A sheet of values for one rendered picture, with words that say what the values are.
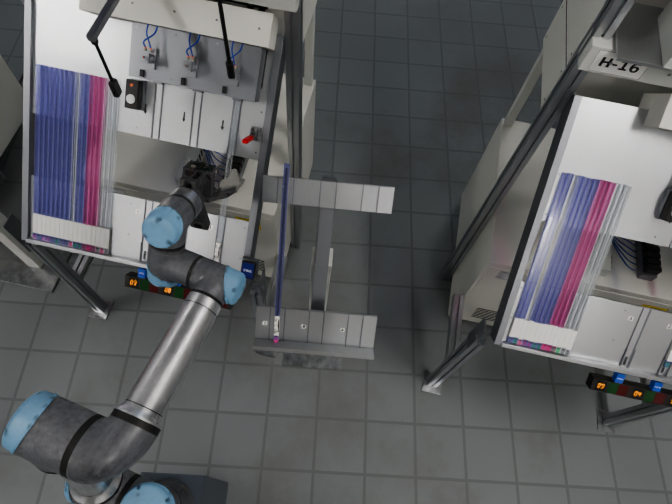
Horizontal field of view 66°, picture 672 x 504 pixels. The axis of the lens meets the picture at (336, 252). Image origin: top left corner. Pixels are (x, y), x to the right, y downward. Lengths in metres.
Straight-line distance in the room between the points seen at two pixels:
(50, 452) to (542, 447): 1.84
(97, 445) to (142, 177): 1.11
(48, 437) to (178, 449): 1.19
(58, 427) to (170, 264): 0.36
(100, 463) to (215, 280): 0.39
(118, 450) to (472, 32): 3.04
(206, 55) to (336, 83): 1.66
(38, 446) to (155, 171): 1.12
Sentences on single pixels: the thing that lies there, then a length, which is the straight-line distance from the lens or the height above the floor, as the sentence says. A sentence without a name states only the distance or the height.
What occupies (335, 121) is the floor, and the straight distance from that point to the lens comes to 2.84.
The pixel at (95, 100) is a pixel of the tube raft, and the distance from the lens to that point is 1.62.
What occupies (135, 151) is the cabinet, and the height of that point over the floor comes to 0.62.
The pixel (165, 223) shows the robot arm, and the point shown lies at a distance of 1.07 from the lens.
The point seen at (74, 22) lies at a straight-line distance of 1.66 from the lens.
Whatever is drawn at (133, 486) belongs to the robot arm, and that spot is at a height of 0.76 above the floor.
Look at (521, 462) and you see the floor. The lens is 2.33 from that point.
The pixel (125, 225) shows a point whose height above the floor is 0.79.
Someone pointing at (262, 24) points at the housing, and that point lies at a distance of 1.38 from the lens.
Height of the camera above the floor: 2.16
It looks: 64 degrees down
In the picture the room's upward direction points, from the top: 8 degrees clockwise
